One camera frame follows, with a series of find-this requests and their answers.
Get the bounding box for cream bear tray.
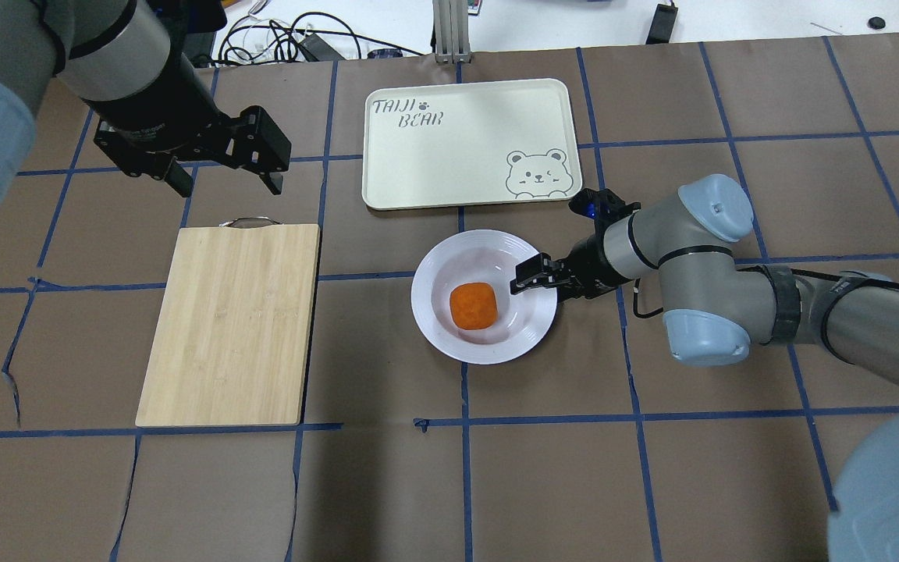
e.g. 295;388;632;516
361;78;584;211

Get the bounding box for black power adapter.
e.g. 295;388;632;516
645;1;678;45

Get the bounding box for white round plate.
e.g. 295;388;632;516
410;229;559;365

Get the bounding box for orange fruit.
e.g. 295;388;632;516
449;282;499;331

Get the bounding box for wooden cutting board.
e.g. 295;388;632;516
135;223;321;429

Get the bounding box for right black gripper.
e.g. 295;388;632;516
510;235;622;301

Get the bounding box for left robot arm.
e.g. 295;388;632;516
0;1;292;204

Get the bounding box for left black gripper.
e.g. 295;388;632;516
93;105;292;198

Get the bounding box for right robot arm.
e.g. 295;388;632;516
510;174;899;561

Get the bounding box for aluminium frame post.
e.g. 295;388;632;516
432;0;472;64

